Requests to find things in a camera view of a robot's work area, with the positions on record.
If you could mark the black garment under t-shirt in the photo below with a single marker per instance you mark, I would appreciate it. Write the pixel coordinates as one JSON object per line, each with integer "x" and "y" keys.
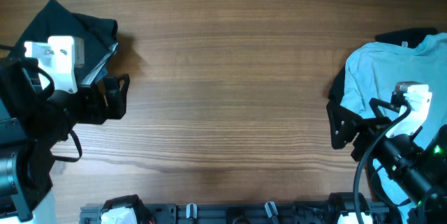
{"x": 413, "y": 37}

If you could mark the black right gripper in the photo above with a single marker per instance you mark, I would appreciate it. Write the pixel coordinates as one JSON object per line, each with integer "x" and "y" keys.
{"x": 372, "y": 128}

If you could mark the black shorts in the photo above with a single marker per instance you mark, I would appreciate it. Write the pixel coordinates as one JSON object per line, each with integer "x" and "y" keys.
{"x": 99, "y": 36}

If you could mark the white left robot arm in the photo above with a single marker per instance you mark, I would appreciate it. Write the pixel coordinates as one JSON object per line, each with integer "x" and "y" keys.
{"x": 25, "y": 162}

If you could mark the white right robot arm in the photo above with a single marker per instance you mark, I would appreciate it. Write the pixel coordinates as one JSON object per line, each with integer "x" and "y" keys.
{"x": 420, "y": 173}

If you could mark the light blue t-shirt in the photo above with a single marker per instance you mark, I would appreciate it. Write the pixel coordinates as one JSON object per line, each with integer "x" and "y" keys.
{"x": 373, "y": 72}

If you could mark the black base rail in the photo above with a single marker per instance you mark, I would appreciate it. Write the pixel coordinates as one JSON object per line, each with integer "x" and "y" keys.
{"x": 338, "y": 208}

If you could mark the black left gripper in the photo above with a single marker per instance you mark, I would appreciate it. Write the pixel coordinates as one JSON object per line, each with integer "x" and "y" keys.
{"x": 116, "y": 98}

